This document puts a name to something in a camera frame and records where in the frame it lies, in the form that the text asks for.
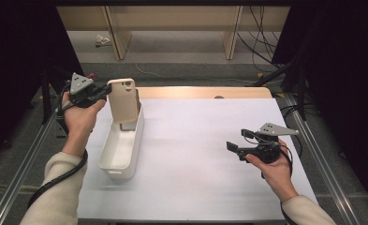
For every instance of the aluminium floor rail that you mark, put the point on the aluminium floor rail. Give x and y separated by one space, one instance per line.
325 162
19 175

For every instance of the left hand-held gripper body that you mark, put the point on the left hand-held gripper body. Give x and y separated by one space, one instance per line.
83 93

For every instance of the black metal stand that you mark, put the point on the black metal stand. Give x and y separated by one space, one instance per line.
300 90

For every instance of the white plastic bin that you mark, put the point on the white plastic bin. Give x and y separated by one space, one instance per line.
119 153

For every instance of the black curtain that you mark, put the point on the black curtain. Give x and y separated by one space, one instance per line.
344 62
16 62

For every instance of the person's left hand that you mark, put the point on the person's left hand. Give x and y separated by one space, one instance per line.
78 122

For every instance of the person's right hand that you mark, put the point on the person's right hand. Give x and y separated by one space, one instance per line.
278 175

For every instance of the beige phone case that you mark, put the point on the beige phone case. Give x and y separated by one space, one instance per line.
124 100

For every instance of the beige wooden desk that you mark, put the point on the beige wooden desk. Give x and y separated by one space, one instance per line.
172 17

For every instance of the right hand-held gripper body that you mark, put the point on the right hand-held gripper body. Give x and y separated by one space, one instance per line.
267 150

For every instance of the light wooden table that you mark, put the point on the light wooden table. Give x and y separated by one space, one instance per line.
188 92

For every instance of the crumpled white paper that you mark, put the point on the crumpled white paper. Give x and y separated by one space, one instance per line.
102 40

